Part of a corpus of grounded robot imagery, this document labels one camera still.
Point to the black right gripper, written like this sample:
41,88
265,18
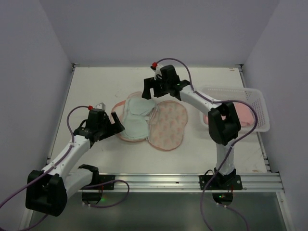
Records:
153,83

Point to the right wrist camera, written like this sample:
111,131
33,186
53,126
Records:
157,70

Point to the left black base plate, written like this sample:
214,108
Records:
103,182

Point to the mint green bra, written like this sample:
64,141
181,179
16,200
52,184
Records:
137,112

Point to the white plastic basket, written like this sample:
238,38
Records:
252,97

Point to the pink bra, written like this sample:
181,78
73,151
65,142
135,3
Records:
244,114

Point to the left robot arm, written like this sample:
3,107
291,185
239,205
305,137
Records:
50,188

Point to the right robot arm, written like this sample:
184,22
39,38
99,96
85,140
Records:
223,121

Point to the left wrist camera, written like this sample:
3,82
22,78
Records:
100,106

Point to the aluminium mounting rail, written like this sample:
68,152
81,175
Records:
248,182

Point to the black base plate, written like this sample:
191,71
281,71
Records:
228,182
103,182

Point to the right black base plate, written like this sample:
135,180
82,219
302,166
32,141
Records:
228,182

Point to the pink patterned mesh laundry bag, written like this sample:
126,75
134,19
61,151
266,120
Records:
166,123

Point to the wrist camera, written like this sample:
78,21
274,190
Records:
100,106
157,70

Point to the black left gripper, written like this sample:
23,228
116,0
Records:
109,127

